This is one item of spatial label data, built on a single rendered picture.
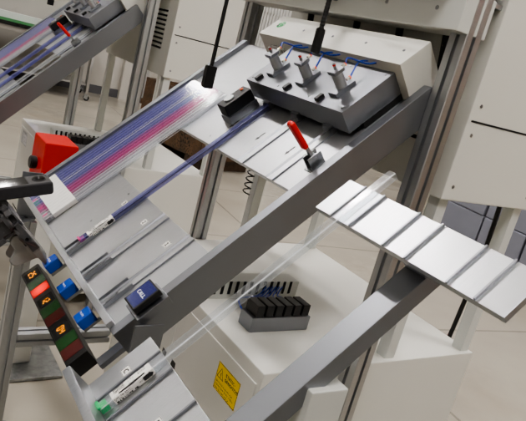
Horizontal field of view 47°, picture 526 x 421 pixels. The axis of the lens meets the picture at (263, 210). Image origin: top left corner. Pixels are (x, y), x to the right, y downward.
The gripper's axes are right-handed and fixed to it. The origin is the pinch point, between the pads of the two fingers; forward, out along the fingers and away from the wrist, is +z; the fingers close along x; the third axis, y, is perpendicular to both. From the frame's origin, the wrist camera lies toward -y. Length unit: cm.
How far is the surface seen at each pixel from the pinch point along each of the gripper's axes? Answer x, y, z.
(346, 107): 28, -58, -3
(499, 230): 29, -85, 49
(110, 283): 18.0, -6.7, 2.6
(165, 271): 25.2, -15.2, 2.6
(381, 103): 28, -65, 0
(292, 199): 32, -39, 2
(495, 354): -50, -139, 229
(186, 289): 32.0, -15.7, 3.2
